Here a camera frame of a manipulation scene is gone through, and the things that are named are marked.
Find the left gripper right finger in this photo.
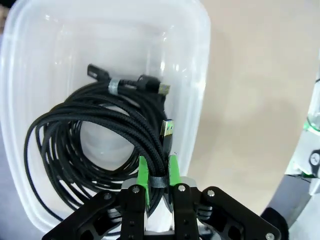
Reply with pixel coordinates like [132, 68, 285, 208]
[168, 154, 281, 240]

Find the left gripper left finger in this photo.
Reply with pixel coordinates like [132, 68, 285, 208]
[42, 156, 151, 240]

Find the translucent plastic storage container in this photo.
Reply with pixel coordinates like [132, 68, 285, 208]
[0, 0, 212, 240]

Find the black braided USB cable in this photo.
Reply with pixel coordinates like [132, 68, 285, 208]
[41, 98, 176, 216]

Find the black USB extension cable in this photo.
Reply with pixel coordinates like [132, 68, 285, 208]
[23, 63, 172, 222]

